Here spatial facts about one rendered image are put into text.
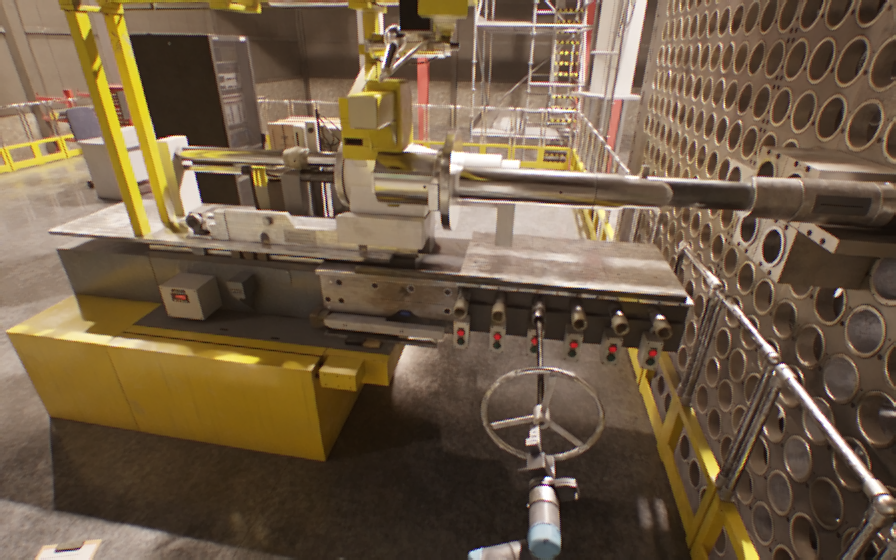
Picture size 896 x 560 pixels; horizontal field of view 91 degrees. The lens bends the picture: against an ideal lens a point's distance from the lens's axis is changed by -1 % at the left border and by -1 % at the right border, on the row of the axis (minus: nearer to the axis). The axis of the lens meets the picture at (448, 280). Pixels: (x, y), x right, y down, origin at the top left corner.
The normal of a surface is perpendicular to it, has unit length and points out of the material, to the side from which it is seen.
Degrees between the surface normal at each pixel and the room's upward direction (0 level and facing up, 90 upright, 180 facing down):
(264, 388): 90
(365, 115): 90
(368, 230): 90
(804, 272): 90
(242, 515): 0
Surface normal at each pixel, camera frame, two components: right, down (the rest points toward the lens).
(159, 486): 0.01, -0.89
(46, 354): -0.16, 0.45
